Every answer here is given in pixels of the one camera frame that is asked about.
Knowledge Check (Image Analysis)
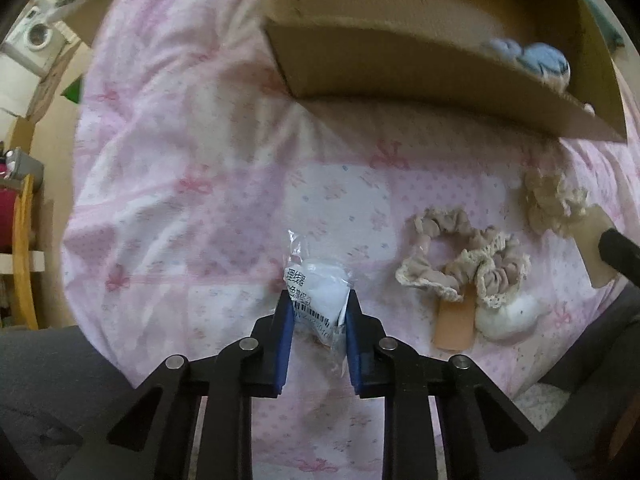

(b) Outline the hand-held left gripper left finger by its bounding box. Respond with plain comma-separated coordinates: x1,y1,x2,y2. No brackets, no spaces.
59,290,297,480

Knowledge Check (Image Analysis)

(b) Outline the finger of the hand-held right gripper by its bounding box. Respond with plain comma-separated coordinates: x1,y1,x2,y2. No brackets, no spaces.
598,227,640,288

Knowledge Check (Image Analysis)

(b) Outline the grey container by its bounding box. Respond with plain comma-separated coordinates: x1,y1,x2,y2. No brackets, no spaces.
4,147,45,183

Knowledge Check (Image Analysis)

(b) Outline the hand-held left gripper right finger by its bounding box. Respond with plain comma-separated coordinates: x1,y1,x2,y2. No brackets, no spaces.
344,290,576,480

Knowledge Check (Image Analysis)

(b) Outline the tan paper card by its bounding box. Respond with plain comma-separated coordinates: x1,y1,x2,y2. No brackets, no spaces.
433,287,477,350

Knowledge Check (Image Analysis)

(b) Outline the white fluffy scrunchie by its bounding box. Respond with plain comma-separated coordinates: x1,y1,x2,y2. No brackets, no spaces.
474,294,547,342

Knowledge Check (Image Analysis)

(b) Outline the clear plastic packet white item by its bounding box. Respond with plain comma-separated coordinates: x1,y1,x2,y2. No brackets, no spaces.
283,229,355,376

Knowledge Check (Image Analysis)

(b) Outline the blue scrunchie in box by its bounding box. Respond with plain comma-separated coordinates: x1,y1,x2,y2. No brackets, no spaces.
482,37,572,92

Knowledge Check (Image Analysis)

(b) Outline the pink printed bed sheet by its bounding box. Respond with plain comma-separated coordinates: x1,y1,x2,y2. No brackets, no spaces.
60,0,640,480

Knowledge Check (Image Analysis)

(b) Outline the cardboard box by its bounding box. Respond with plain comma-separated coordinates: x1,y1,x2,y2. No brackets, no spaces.
263,0,628,143

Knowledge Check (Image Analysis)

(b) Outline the white washing machine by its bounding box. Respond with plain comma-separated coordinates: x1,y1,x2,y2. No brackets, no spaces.
0,6,68,78

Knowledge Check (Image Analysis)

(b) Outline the beige lace scrunchie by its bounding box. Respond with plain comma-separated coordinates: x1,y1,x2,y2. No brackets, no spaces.
395,207,531,310

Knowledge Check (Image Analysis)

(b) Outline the cream lace scrunchie on card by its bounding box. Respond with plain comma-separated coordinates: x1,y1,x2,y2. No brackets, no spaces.
522,167,621,288

